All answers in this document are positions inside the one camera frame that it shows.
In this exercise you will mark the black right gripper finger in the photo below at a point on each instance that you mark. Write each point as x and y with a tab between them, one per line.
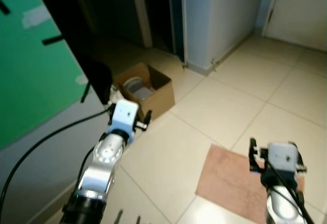
300	163
253	155

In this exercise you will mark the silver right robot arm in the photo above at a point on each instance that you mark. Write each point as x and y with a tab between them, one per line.
281	208

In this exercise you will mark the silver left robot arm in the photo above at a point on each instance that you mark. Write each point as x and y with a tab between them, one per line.
102	157

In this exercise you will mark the brown cardboard box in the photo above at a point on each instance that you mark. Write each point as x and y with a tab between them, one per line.
161	99

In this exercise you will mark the white round container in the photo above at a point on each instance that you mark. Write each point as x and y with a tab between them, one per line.
137	87

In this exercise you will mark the white tape patch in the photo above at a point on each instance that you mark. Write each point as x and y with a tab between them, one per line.
82	79
37	17

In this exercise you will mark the white door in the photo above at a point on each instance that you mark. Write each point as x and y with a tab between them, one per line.
301	9

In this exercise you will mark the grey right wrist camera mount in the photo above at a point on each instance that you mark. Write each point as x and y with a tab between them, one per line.
282	156

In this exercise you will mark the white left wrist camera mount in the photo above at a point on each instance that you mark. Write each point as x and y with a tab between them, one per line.
124	114

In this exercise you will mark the green wall board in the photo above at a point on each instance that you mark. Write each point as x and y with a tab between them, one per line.
30	81

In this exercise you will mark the black wall hook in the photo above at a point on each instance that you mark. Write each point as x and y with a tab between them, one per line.
52	41
4	7

